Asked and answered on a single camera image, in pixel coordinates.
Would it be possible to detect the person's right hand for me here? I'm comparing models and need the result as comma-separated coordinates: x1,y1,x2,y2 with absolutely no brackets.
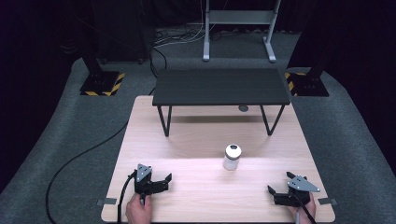
287,195,318,224

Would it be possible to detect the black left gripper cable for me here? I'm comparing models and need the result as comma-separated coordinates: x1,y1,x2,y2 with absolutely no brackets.
116,173,138,224

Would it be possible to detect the black low shelf rack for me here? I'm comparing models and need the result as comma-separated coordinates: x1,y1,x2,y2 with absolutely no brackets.
151,67,291,138

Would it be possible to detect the grey metal stand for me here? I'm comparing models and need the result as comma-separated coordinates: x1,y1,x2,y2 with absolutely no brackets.
202,0,283,63

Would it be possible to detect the long black floor cable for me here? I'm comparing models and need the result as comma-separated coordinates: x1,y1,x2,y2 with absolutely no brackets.
45,46,168,224

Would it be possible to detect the grey tape strip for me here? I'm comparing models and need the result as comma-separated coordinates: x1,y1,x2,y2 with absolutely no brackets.
95,197,118,207
318,197,338,206

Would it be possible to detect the bundle of floor cables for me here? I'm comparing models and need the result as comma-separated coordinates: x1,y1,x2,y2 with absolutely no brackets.
152,24,225,49

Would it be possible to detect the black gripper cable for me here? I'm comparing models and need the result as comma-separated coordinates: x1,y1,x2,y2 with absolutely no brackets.
290,193,318,224
116,173,138,224

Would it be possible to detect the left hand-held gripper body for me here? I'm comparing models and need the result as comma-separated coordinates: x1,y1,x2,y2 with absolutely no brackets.
134,163,157,197

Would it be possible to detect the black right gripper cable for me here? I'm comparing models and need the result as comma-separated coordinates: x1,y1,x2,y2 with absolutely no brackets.
290,193,318,224

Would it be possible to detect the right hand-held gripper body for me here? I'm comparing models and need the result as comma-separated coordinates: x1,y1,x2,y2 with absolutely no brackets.
275,175,321,208

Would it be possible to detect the white bottle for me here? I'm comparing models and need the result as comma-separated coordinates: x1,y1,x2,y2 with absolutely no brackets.
222,143,243,172

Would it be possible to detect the person's left hand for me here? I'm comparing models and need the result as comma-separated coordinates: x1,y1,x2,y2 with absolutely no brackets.
125,192,154,224

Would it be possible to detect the black striped stand base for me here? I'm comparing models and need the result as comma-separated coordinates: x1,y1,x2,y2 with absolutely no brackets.
79,46,126,97
284,43,331,98

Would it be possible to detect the dark cabinet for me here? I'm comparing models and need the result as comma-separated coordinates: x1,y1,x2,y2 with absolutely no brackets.
92,0,154,64

